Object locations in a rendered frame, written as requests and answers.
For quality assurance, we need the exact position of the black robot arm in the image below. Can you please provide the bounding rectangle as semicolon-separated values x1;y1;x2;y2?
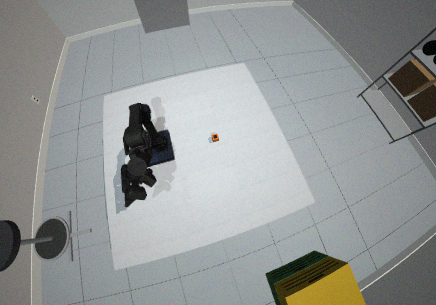
123;103;168;188

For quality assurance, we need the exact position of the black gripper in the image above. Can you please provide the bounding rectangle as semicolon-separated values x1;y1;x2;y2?
121;164;147;207

